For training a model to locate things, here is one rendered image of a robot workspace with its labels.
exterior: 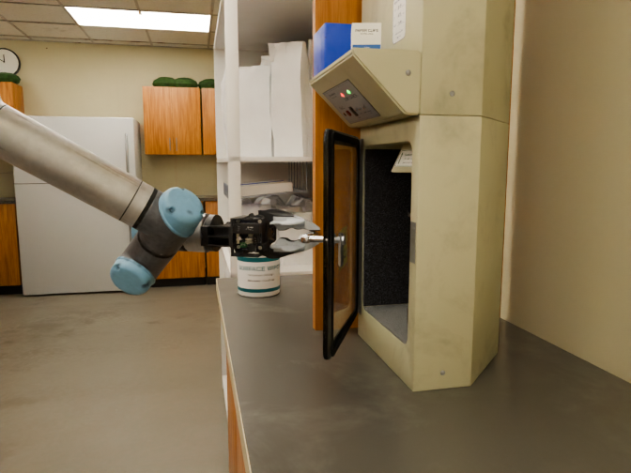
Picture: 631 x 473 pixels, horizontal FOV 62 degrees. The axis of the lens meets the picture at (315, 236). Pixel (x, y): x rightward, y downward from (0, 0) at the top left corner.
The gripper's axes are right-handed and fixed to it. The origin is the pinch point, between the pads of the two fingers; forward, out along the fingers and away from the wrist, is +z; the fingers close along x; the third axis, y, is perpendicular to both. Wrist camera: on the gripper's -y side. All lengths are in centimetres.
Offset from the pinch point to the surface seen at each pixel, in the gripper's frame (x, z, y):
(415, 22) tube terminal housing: 35.9, 18.1, 4.4
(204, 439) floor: -120, -87, -125
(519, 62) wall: 38, 40, -47
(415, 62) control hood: 29.1, 18.4, 7.4
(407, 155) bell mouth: 14.8, 16.7, -4.6
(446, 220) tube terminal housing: 3.9, 24.0, 4.5
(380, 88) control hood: 25.0, 13.2, 9.2
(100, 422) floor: -120, -147, -128
